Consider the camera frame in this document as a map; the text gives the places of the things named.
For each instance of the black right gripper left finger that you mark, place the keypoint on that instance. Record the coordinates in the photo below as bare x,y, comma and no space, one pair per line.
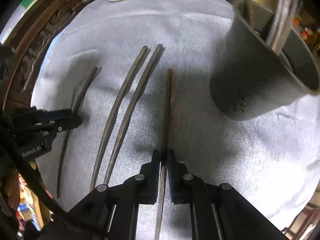
109,212

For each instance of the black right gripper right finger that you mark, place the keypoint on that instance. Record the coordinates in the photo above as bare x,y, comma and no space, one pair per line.
217,212

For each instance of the thin dark chopstick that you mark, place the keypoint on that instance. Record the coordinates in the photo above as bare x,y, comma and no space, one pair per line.
75,109

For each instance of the dark wooden chopstick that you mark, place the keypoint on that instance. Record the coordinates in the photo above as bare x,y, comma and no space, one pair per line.
164,151

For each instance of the grey chopstick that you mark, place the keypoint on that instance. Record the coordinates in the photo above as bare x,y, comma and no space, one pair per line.
126,85
127,117

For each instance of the engraved steel chopstick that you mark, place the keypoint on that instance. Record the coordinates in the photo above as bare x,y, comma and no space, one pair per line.
249,13

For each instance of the dark carved wooden sideboard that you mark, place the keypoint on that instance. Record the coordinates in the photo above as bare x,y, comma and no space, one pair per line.
26,37

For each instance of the grey cloth table mat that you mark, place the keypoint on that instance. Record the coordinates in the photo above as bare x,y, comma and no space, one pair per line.
272,160

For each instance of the grey utensil holder cup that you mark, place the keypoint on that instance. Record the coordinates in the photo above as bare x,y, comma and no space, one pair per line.
250,79

